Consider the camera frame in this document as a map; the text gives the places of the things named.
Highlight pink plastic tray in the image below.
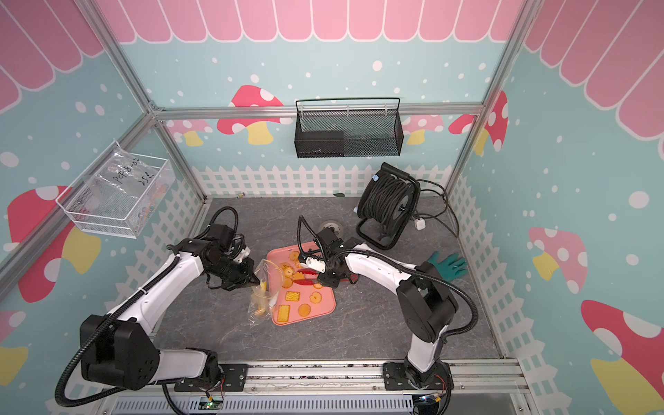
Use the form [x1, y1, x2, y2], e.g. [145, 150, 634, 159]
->
[266, 246, 336, 326]

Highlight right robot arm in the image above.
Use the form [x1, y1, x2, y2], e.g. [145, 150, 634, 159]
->
[297, 216, 479, 396]

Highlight clear resealable bag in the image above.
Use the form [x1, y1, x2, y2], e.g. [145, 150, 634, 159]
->
[247, 259, 284, 327]

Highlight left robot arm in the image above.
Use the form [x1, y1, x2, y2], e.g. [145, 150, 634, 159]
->
[54, 206, 260, 408]

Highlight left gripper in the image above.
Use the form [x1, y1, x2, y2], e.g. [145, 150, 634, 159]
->
[206, 255, 260, 291]

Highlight green rubber glove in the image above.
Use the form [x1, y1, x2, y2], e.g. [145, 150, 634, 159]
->
[427, 252, 468, 282]

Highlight clear tape roll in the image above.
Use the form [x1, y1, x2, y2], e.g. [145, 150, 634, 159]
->
[319, 220, 343, 233]

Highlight black mesh wall basket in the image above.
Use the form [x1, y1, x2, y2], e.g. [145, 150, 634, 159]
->
[294, 97, 404, 158]

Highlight black cable reel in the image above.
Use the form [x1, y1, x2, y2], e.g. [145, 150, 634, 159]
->
[356, 163, 421, 251]

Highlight red metal tongs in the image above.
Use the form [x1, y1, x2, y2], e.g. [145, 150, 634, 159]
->
[290, 268, 359, 289]

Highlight clear wire wall basket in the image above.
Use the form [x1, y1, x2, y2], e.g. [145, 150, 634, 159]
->
[55, 142, 176, 239]

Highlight rectangular cracker cookie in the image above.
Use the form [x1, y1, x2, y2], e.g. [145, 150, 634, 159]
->
[277, 304, 291, 324]

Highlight white power plug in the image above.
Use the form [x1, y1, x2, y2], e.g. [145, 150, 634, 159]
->
[414, 218, 426, 231]

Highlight round cookie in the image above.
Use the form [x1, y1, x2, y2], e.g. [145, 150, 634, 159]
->
[297, 304, 311, 317]

